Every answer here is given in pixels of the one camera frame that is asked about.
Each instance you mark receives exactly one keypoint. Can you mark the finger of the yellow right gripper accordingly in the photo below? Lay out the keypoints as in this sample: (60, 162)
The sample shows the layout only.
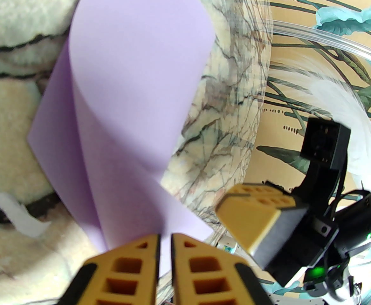
(252, 221)

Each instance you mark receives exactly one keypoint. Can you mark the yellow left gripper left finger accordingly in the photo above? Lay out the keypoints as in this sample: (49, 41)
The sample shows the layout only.
(125, 275)

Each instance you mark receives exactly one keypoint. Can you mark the white tape scrap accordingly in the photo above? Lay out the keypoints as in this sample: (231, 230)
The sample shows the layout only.
(20, 214)

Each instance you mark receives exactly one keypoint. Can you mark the purple paper sheet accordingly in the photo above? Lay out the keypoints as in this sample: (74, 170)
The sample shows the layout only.
(125, 91)

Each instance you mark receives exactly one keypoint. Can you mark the cartoon print tissue pack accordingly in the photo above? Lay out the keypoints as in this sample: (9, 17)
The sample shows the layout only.
(227, 246)

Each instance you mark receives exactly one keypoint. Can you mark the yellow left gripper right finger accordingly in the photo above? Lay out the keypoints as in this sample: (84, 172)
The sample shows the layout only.
(210, 278)

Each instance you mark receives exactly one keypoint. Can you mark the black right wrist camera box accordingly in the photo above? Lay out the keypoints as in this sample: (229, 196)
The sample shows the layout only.
(325, 141)

